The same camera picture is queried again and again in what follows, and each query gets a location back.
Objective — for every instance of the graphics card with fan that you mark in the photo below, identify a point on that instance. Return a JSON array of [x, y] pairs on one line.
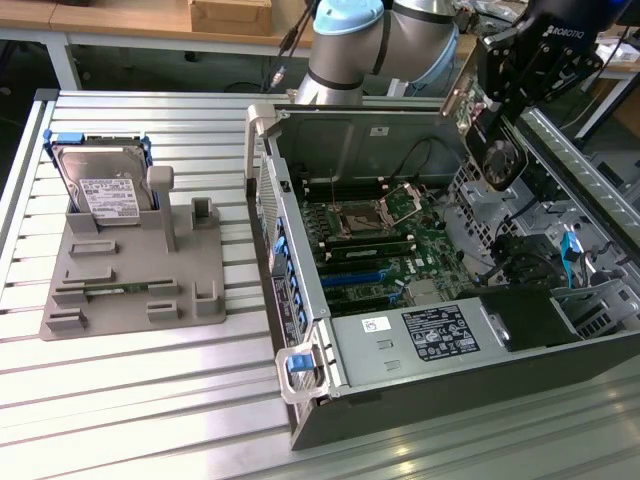
[[502, 160]]

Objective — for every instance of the green motherboard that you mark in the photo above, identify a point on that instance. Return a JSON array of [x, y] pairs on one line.
[[430, 250]]

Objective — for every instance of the open grey PC case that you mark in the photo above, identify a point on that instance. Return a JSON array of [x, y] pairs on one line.
[[450, 400]]

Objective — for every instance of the grey computer case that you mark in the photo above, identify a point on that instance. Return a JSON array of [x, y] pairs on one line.
[[620, 170]]

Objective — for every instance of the brown cardboard box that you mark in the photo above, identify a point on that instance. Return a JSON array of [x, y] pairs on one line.
[[230, 15]]

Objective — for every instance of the black monitor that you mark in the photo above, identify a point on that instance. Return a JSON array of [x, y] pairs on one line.
[[631, 10]]

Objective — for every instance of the heap of metal parts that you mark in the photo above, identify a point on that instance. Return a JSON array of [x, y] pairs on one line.
[[492, 7]]

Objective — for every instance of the thin locking lever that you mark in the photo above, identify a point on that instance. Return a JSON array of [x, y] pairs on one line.
[[333, 187]]

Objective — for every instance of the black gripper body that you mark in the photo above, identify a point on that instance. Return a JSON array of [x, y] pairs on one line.
[[565, 20]]

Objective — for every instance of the CPU socket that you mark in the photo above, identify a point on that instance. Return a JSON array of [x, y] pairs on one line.
[[360, 222]]

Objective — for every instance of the grey parts rack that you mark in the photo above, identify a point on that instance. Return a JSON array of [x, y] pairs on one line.
[[125, 260]]

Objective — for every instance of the black plastic shroud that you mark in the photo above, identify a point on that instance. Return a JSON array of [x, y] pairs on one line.
[[525, 315]]

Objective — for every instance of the black expansion slot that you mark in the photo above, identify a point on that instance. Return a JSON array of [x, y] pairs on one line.
[[360, 303]]

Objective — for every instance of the blue case latch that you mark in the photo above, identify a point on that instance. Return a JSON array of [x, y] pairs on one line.
[[296, 363]]

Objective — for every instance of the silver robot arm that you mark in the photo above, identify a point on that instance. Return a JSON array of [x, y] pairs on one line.
[[340, 55]]

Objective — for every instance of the green RAM stick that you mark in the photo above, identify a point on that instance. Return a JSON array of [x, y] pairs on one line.
[[125, 288]]

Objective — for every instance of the black RAM stick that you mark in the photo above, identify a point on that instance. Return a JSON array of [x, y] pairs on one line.
[[370, 250]]

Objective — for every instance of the black RAM slot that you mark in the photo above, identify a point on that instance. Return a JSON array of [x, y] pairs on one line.
[[350, 190]]

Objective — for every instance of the silver chipset heatsink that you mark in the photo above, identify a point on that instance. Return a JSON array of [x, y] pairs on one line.
[[425, 292]]

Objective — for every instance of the blue expansion slot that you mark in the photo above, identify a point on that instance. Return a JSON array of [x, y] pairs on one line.
[[350, 280]]

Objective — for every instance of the black cooling fan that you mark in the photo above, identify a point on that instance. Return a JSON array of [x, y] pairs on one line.
[[525, 260]]

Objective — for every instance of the long wooden desk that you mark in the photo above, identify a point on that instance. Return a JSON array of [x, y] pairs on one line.
[[100, 20]]

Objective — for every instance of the small white boxes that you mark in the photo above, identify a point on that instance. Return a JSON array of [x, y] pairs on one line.
[[625, 52]]

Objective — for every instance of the hard disk with blue carrier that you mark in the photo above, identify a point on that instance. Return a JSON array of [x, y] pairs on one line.
[[100, 185]]

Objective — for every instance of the grey power supply unit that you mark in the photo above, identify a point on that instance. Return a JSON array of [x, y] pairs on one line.
[[380, 360]]

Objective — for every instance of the metal socket cover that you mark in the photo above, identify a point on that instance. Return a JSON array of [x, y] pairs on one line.
[[402, 205]]

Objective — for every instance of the metal disk bay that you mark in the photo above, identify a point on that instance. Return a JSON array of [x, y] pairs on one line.
[[480, 210]]

